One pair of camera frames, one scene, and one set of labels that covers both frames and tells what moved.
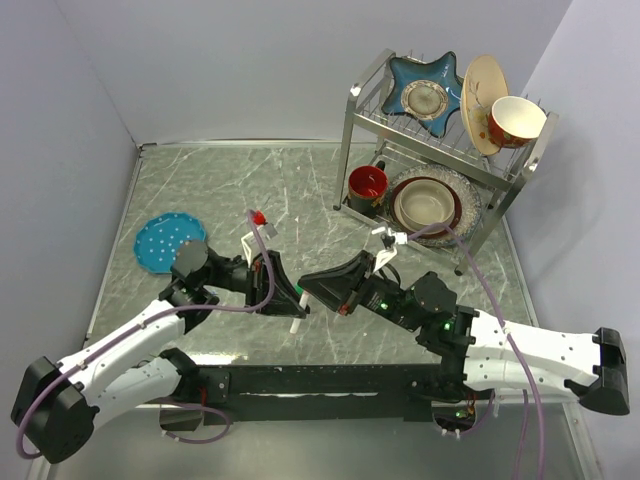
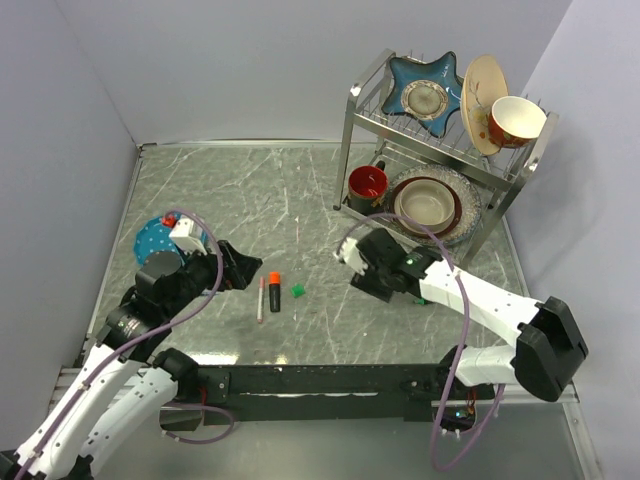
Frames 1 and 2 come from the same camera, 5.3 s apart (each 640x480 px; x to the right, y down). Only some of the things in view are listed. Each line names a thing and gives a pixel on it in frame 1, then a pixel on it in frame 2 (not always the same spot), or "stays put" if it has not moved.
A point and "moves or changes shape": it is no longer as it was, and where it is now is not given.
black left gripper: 256,282 -> 226,267
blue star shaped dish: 424,91 stays put
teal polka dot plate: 159,238 stays put
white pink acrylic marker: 303,302 moves or changes shape
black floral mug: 367,187 stays put
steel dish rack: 435,191 stays put
